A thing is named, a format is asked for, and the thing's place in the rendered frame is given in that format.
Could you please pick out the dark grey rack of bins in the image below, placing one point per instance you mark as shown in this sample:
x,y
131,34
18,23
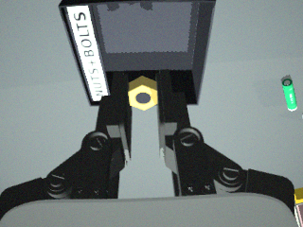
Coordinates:
x,y
139,37

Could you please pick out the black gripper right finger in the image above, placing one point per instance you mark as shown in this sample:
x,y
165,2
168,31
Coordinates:
x,y
196,167

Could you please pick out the yellow hex nut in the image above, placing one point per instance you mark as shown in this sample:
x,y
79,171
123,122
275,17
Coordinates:
x,y
143,93

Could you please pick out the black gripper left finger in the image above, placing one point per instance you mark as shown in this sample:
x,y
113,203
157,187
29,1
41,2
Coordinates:
x,y
104,152

